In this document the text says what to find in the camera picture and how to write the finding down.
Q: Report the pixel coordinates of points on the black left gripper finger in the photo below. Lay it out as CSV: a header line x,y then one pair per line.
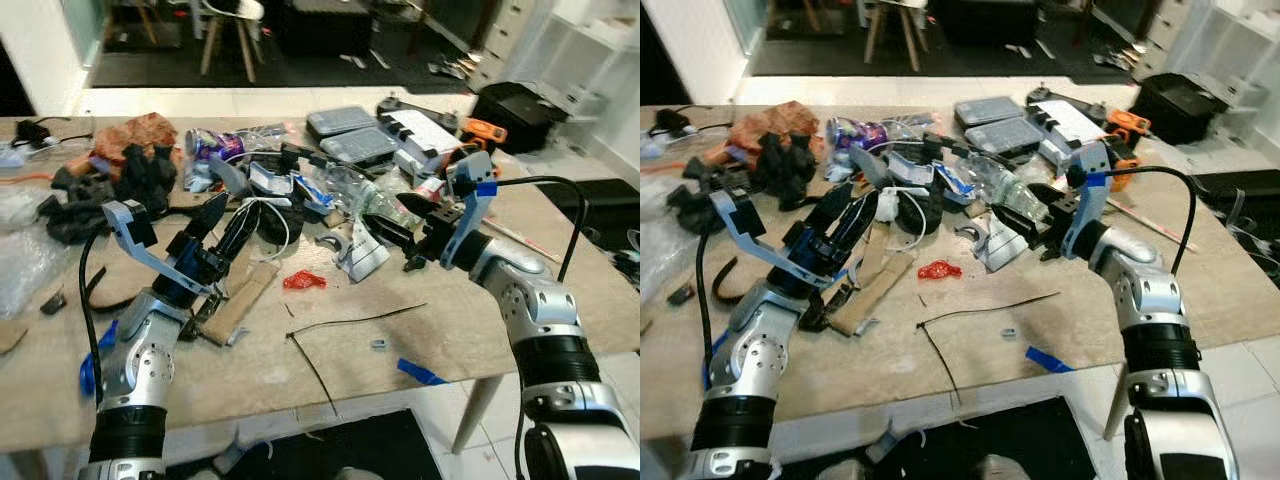
x,y
210,222
242,235
862,225
832,212

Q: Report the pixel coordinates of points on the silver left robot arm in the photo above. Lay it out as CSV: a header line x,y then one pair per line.
x,y
755,365
140,370

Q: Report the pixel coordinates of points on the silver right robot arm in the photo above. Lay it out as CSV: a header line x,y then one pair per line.
x,y
545,310
1150,300

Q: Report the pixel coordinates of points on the black rubbish bin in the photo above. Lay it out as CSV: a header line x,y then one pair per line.
x,y
1180,105
520,115

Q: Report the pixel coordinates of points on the white torn packaging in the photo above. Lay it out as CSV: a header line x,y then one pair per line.
x,y
995,250
358,255

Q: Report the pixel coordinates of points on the crushed clear plastic bottle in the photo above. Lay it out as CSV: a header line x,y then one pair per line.
x,y
365,195
995,185

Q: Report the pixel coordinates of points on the brown cardboard strip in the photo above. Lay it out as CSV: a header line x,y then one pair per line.
x,y
878,290
243,300

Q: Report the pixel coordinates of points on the blue white wrapper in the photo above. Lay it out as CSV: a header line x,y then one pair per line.
x,y
910,170
270,178

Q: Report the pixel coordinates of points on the black glove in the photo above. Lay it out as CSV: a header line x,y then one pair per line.
x,y
148,175
790,160

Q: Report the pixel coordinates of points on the large grey plastic case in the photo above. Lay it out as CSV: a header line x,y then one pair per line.
x,y
1005,135
360,147

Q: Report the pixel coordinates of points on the white printed box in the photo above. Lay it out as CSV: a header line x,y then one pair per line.
x,y
422,132
1072,122

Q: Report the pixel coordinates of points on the red crumpled wrapper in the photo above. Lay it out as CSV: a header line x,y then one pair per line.
x,y
938,269
303,280

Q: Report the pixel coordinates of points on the purple snack wrapper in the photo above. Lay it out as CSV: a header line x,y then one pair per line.
x,y
215,146
858,131

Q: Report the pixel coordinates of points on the long black zip tie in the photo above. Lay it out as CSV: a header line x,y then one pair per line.
x,y
985,310
350,322

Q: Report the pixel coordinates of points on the orange hand tool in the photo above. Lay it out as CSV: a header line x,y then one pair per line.
x,y
485,132
1128,123

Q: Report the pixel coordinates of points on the small grey plastic case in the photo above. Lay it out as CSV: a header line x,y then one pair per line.
x,y
340,120
988,110

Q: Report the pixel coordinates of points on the orange crumpled paper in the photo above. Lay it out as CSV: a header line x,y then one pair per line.
x,y
140,132
775,118

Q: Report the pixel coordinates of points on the black cloth pile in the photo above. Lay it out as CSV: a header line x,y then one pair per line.
x,y
705,200
75,210

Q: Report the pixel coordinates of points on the blue tape piece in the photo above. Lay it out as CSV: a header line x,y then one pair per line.
x,y
1049,359
421,372

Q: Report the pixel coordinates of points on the small black scrap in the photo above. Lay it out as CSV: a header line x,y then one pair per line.
x,y
53,302
681,295

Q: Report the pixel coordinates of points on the blue tape tag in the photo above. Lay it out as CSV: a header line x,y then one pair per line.
x,y
88,372

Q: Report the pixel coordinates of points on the short black zip tie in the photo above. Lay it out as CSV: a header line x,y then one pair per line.
x,y
312,372
940,362

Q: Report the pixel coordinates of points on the clear plastic bag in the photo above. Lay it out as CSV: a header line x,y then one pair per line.
x,y
655,215
25,260

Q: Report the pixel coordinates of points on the white table leg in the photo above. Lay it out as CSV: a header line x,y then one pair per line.
x,y
1116,400
476,412

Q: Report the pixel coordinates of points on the black low cabinet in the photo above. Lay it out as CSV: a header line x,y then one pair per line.
x,y
990,20
325,25

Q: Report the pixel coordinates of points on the wooden legged stool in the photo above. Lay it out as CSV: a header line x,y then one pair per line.
x,y
243,40
912,35

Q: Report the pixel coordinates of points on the black power adapter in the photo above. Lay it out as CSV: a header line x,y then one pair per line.
x,y
30,130
670,120

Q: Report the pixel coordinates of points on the black floor mat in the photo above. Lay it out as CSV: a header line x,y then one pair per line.
x,y
1000,435
330,445

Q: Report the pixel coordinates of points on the grey left robot foot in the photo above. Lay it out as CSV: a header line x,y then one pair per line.
x,y
840,470

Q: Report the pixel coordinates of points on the grey robot foot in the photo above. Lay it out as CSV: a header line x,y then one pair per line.
x,y
360,473
997,468
840,470

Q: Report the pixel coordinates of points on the white shelf unit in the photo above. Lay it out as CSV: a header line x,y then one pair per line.
x,y
580,55
1230,45

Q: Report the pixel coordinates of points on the grey right robot foot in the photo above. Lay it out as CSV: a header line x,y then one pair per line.
x,y
360,473
997,468

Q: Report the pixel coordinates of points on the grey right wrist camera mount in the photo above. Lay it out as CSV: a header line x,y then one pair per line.
x,y
1090,195
475,205

